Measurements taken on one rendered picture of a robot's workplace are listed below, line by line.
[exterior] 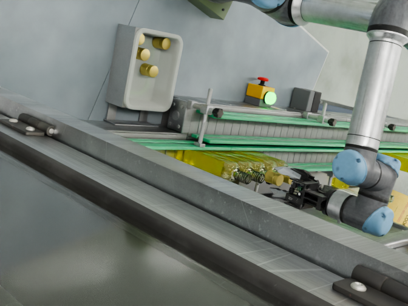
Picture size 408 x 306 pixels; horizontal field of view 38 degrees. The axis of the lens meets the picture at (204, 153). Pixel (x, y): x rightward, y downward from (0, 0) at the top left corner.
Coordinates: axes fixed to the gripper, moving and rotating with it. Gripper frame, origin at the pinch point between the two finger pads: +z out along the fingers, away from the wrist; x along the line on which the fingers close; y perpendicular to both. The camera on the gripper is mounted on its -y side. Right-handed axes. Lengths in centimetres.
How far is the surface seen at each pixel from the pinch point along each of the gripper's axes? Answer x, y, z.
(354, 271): -23, 102, -78
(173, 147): -4.4, 24.2, 18.7
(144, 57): -26, 27, 34
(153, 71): -22.5, 22.9, 33.9
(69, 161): -23, 105, -52
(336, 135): -7, -72, 27
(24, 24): -30, 61, 40
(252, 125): -9.2, -18.0, 27.2
